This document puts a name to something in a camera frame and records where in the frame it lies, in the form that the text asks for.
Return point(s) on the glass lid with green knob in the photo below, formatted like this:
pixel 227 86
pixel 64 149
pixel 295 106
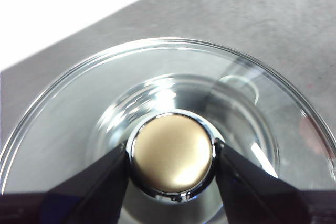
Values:
pixel 170 153

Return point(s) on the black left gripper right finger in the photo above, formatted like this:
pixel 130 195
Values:
pixel 257 195

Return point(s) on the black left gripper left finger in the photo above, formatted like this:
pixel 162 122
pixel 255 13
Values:
pixel 78 197

